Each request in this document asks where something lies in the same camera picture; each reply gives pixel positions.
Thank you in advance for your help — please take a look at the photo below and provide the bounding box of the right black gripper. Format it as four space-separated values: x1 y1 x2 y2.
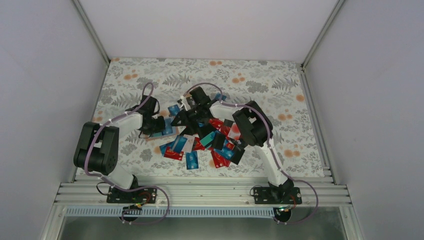
171 104 203 127

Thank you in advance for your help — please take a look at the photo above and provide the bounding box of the teal striped card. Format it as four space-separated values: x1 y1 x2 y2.
199 131 216 149

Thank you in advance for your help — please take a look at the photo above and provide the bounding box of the tan leather card holder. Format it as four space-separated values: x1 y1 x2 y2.
146 117 179 141

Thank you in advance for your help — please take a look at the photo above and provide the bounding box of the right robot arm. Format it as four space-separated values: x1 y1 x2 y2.
171 84 294 204

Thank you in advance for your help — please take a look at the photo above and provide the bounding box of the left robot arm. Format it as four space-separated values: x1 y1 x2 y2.
73 95 166 203

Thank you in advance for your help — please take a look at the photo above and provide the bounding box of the blue card far left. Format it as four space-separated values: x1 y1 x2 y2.
167 104 181 117

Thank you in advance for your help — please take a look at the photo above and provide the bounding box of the white floral card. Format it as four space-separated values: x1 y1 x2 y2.
182 134 195 153

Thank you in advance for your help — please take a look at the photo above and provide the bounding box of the blue card lower left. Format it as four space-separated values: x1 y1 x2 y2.
159 135 188 156

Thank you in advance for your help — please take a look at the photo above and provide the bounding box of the blue card top right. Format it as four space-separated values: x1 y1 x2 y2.
214 93 227 101

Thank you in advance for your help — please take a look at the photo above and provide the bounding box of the red card bottom left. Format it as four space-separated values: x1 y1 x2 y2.
164 147 184 161

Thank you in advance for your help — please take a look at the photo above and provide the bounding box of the red card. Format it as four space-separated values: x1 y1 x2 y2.
164 147 184 161
210 151 231 168

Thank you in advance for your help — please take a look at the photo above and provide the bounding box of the blue logo card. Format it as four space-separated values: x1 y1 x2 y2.
214 146 234 160

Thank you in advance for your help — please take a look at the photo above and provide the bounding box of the red card bottom centre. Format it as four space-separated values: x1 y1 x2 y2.
210 151 231 168

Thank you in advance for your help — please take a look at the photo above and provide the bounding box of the black card bottom right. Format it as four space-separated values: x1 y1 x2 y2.
229 146 245 165

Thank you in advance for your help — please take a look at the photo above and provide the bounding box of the floral patterned table mat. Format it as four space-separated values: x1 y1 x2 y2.
93 57 324 181

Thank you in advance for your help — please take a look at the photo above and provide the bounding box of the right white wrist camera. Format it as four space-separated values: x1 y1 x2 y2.
177 95 191 111

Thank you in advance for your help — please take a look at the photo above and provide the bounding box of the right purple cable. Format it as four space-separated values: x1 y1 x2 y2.
183 82 320 227

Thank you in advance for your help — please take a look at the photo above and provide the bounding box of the purple cable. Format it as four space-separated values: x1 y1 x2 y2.
84 82 170 227
183 82 320 227

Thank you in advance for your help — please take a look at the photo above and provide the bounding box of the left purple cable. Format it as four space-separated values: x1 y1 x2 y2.
84 82 170 227

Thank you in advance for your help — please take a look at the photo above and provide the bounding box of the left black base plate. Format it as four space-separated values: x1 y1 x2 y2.
106 187 158 204

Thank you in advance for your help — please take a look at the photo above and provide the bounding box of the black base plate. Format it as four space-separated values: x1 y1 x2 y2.
249 185 303 205
106 187 158 204

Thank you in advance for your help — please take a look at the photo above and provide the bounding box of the aluminium rail frame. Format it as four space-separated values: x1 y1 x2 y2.
54 175 352 207

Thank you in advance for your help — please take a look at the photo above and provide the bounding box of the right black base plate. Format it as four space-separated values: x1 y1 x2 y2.
249 185 303 205

